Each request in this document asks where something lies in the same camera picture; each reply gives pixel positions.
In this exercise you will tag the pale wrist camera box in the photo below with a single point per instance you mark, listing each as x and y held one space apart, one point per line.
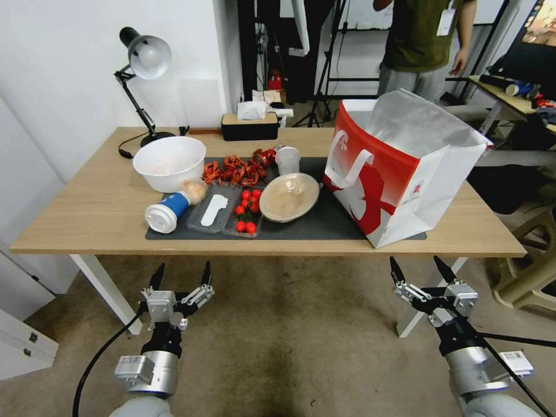
461 302
160 306

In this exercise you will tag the large white bowl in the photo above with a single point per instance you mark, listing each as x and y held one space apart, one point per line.
169 160

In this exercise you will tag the clear plastic tomato tray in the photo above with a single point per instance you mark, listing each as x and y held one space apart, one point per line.
230 232

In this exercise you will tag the dark grey table mat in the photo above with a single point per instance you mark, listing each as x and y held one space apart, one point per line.
304 228

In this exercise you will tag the black monitor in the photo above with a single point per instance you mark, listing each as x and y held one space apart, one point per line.
530 48

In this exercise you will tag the black cylinder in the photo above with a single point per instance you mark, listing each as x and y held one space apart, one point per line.
493 80

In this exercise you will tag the black tripod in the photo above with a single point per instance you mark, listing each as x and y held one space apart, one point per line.
325 69

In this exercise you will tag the white drawer cabinet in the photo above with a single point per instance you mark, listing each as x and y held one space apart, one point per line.
21 312

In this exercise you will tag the black desk lamp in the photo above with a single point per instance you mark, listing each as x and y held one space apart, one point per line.
150 54

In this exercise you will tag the black tissue box wooden lid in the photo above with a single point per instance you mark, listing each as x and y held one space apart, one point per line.
249 128

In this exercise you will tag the red white delivery bag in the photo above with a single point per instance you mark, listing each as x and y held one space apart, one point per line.
382 191

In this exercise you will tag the beige disposable bowl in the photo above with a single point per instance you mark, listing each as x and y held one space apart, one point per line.
286 200

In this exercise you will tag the person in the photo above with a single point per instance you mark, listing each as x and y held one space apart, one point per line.
417 39

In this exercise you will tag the yellow side table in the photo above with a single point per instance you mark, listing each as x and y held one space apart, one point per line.
499 93

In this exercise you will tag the black bag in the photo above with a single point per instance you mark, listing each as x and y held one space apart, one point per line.
504 191

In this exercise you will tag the red crayfish shell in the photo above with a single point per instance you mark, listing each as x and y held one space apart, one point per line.
212 170
255 173
234 167

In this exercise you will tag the beige plastic chair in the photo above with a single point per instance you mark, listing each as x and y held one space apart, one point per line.
534 260

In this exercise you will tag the wooden table with white legs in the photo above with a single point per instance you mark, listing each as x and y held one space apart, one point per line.
87 208

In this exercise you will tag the red fire extinguisher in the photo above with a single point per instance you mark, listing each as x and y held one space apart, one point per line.
274 81

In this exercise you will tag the clear plastic cup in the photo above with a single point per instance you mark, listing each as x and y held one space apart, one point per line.
288 163

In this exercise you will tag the blue paper cup white lid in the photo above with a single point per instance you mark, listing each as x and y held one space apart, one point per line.
176 205

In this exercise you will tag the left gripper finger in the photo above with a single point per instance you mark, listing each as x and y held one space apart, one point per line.
207 276
157 278

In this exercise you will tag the white tissue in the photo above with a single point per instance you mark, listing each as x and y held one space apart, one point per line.
251 109

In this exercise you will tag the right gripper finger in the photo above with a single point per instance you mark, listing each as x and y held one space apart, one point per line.
397 271
445 269

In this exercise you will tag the crushed red drink can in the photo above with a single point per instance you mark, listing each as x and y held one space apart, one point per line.
267 156

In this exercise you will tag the person's left forearm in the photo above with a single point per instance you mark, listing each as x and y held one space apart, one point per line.
466 30

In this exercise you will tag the crumpled white paper bag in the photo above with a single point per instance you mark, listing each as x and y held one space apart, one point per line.
266 97

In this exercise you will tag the small black adapter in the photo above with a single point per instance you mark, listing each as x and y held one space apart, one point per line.
184 130

